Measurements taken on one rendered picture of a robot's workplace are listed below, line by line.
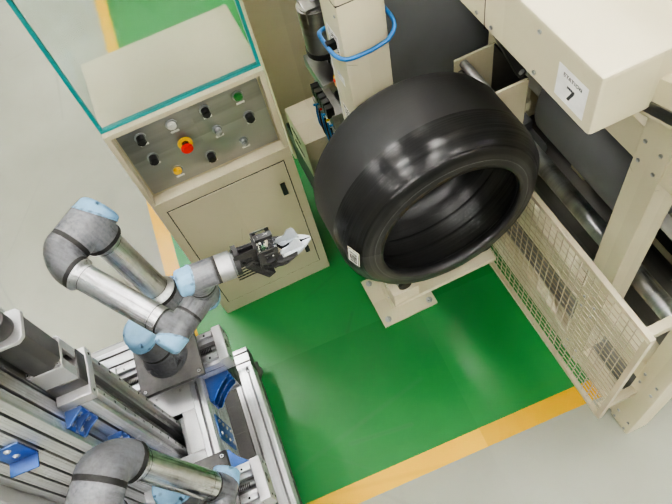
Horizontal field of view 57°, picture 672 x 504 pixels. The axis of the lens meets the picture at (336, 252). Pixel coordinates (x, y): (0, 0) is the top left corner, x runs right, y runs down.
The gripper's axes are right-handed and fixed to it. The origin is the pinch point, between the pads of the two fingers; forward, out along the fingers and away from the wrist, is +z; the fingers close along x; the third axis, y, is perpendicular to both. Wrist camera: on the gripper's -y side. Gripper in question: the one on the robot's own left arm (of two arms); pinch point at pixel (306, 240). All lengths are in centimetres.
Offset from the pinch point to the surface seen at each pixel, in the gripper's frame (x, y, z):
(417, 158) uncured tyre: -8.7, 27.7, 27.1
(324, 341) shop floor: 29, -123, 9
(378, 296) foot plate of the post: 37, -118, 41
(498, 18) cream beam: -1, 53, 49
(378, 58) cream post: 28, 27, 35
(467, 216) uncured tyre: 2, -22, 54
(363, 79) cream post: 28.5, 21.5, 30.4
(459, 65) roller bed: 40, 4, 69
